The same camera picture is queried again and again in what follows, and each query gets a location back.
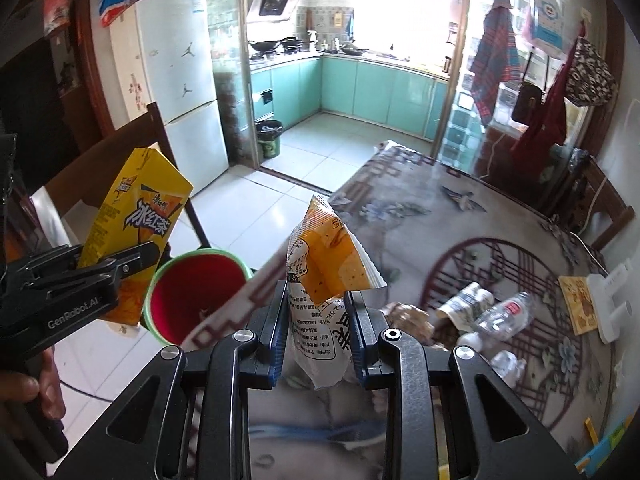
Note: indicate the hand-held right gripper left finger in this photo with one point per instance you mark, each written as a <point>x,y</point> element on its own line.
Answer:
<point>279,340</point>

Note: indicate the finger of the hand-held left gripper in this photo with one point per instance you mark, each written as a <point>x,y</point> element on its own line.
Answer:
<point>132,260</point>
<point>55,257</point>

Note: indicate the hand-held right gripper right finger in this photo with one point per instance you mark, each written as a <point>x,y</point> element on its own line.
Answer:
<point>356,345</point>

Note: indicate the yellow drink carton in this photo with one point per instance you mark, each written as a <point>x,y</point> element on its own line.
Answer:
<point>135,195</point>

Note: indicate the red bin with green rim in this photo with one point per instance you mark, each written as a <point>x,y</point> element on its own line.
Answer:
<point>190,295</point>

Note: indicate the orange white snack packet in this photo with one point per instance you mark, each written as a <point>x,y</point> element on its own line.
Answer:
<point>325,255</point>

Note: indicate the clear plastic bottle red label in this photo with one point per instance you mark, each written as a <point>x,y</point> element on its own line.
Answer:
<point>505,315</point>

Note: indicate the person's left hand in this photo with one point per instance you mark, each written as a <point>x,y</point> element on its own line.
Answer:
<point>50,385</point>

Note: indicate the white plastic bag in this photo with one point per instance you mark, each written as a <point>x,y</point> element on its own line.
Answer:
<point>47,215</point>

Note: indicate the brown crumpled wrapper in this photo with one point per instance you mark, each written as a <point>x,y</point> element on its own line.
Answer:
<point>410,320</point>

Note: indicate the dark wooden chair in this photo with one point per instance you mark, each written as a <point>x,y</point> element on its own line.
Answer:
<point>125,145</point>

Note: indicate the rolled white printed wrapper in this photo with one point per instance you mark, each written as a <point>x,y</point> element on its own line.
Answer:
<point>465,300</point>

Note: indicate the crumpled clear plastic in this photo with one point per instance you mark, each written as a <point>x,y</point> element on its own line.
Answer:
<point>505,366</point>

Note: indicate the dark wooden cabinet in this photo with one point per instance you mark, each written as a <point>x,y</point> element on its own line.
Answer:
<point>45,85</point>

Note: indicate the black green kitchen bin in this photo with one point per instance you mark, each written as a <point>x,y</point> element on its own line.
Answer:
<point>269,137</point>

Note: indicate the white refrigerator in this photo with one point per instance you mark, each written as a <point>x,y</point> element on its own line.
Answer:
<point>175,60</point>

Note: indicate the glass sliding door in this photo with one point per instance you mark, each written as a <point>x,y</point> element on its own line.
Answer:
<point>232,60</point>

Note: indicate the yellow printed card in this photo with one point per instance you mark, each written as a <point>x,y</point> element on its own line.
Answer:
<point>577,305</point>

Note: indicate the red snack package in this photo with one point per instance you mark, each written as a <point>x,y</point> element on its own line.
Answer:
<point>56,7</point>

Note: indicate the black wok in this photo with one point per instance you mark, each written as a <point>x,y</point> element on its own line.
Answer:
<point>263,45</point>

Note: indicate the blue red cardboard box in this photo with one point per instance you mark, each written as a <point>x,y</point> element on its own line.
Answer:
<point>115,7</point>

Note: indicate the teal kitchen cabinets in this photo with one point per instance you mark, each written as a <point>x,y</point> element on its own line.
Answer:
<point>375,90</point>

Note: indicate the white plastic holder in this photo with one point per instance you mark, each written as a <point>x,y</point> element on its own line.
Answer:
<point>615,305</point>

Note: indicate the colourful booklet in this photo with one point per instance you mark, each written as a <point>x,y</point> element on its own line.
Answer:
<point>600,455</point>

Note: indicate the black frying pan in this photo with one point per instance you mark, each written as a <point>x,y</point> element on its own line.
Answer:
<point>291,42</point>

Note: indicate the dark red hanging garment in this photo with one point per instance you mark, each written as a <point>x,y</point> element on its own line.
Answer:
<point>542,135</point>

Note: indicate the white spray bottle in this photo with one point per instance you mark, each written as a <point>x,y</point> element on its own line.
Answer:
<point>313,41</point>

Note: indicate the brown wooden chair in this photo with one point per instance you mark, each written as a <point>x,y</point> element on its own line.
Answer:
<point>605,200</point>

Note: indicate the black hanging bag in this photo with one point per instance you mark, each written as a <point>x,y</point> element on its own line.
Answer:
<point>527,102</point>

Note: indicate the plaid hanging cloth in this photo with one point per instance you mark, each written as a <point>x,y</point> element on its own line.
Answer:
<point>492,60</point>

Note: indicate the patterned hanging bag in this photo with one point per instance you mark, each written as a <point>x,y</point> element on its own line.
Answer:
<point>592,72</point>

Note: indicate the blue white wall poster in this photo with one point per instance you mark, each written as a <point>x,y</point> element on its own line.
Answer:
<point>547,20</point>

